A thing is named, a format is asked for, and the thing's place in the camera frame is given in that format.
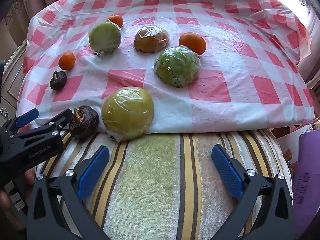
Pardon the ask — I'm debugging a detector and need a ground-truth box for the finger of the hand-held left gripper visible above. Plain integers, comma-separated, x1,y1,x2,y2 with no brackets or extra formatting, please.
0,108,40,140
15,108,73,138

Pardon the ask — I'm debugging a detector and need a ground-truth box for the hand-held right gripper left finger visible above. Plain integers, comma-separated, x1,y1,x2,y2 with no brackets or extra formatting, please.
26,145,110,240

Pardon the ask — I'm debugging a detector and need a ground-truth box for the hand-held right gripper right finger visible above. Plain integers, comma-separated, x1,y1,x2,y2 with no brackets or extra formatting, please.
211,144,295,240

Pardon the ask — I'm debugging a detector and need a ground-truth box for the large dark water chestnut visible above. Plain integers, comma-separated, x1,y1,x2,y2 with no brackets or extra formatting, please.
69,105,100,140

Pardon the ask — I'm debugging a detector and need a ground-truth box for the person's left hand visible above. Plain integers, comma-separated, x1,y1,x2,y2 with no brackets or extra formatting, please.
0,167,35,233

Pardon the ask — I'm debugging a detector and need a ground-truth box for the cream wooden cabinet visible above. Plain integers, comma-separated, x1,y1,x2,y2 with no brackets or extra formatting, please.
0,39,28,123

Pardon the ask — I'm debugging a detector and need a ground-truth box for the small dark water chestnut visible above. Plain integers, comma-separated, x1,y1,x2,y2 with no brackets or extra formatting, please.
49,70,67,91

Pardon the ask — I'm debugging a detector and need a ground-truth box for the small tangerine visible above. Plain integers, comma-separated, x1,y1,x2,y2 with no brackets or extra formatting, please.
107,15,124,28
58,52,76,71

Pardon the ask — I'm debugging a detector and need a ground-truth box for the striped towel cushion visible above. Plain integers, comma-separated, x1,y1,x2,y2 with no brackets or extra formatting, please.
35,127,293,240

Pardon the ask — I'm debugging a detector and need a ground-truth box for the printed cardboard box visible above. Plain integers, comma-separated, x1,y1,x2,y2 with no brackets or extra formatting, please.
271,122,320,173

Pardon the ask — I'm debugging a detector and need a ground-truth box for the yellow-green wrapped apple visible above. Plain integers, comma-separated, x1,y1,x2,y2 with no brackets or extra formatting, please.
101,87,155,142

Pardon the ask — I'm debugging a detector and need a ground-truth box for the purple mat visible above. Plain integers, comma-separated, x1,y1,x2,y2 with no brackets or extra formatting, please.
291,129,320,234

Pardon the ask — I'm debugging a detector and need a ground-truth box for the pale green wrapped apple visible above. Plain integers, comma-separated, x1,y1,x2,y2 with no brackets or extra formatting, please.
88,22,122,55

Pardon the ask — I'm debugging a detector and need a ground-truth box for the beige patterned curtain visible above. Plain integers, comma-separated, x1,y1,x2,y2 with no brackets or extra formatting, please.
4,0,66,47

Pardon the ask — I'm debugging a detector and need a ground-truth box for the dark green wrapped apple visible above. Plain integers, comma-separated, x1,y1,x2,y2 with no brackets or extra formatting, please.
153,45,202,88

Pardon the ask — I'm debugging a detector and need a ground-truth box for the red checked plastic tablecloth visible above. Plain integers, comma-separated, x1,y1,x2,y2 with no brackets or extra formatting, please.
16,0,315,134

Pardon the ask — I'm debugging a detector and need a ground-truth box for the brown wrapped pear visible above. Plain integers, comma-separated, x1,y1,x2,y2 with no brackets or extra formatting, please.
134,26,170,54

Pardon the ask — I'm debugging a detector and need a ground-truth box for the large orange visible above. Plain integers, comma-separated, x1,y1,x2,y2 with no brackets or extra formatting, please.
179,32,207,55

